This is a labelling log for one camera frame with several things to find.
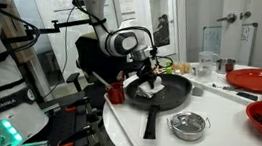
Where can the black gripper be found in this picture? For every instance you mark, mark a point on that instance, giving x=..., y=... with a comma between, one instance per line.
x=146, y=68

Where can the white cloth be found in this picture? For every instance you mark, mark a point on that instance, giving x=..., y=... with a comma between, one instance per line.
x=144, y=90

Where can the black frying pan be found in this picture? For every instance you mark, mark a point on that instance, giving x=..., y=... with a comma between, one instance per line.
x=175, y=92

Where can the green bottle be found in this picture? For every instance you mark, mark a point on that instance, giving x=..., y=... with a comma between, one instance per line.
x=169, y=68

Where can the orange utensil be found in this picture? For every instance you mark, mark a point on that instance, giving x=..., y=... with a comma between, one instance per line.
x=123, y=77

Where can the brown egg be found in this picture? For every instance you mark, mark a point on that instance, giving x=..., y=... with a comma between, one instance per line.
x=186, y=67
x=178, y=68

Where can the red cup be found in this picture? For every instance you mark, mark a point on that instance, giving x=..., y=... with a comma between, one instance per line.
x=115, y=94

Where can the small gray round object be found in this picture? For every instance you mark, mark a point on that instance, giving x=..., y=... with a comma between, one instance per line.
x=197, y=91

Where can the clear glass cup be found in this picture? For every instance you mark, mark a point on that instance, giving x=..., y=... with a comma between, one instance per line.
x=206, y=58
x=203, y=73

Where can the small lidded steel pot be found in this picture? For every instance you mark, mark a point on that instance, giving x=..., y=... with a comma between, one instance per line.
x=188, y=125

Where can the black office chair beige cover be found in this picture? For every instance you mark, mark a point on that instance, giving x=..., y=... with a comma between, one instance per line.
x=92, y=61

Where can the steel cup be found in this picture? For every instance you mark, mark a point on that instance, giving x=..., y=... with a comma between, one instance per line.
x=223, y=66

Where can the small whiteboard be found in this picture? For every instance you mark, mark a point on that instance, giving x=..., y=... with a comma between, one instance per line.
x=212, y=39

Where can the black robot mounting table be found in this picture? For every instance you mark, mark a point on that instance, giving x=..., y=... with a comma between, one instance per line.
x=73, y=129

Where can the white paper board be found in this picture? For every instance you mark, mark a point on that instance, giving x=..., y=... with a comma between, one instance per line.
x=247, y=43

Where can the red plate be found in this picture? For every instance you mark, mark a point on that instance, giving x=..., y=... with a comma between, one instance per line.
x=257, y=79

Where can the silver deadbolt knob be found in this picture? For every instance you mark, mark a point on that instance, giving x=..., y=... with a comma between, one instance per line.
x=245, y=15

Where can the green silver bar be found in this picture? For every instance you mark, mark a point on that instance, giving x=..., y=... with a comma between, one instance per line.
x=33, y=145

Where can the brown wooden board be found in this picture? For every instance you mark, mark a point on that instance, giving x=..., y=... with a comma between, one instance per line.
x=14, y=42

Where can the black camera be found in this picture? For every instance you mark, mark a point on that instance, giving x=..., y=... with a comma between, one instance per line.
x=79, y=2

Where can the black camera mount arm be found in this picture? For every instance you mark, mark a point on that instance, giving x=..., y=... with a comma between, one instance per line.
x=42, y=31

